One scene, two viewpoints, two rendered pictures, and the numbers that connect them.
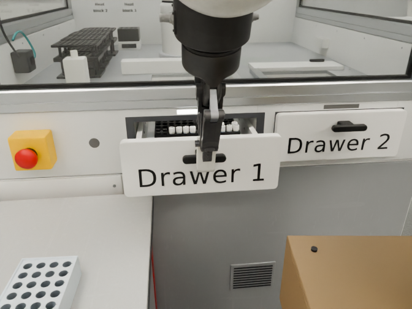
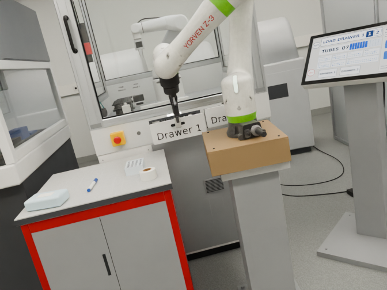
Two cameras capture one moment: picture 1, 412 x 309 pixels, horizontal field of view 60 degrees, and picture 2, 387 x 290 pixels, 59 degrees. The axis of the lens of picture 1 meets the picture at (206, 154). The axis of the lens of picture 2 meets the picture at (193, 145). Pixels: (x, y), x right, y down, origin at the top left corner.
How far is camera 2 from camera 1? 120 cm
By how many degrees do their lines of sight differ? 11
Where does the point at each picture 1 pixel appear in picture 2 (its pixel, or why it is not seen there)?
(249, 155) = (193, 121)
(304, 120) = (215, 109)
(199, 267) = (189, 183)
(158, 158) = (163, 128)
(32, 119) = (116, 128)
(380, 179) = not seen: hidden behind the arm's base
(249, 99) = (192, 106)
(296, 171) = not seen: hidden behind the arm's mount
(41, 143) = (121, 134)
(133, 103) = (150, 115)
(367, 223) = not seen: hidden behind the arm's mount
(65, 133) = (128, 130)
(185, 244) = (181, 172)
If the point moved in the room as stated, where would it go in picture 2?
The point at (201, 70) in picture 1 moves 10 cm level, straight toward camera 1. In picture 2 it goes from (169, 92) to (168, 95)
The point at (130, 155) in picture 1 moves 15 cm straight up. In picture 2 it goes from (154, 128) to (147, 100)
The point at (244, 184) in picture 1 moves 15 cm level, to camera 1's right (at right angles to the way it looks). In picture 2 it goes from (194, 133) to (222, 128)
